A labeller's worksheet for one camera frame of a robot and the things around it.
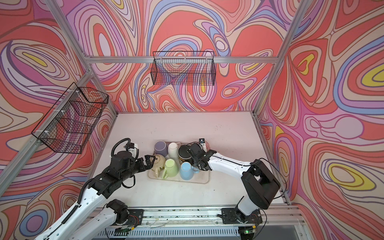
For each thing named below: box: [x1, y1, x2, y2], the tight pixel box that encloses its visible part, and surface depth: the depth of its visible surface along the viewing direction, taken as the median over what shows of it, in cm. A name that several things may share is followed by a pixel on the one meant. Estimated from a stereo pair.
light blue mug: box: [179, 161, 200, 181], surface depth 82 cm
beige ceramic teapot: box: [151, 154, 166, 178], surface depth 85 cm
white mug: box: [167, 142, 181, 160], surface depth 91 cm
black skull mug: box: [177, 144, 193, 163], surface depth 85 cm
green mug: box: [162, 158, 179, 179], surface depth 83 cm
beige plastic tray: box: [147, 170, 211, 184], surface depth 88 cm
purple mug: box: [154, 140, 168, 157], surface depth 93 cm
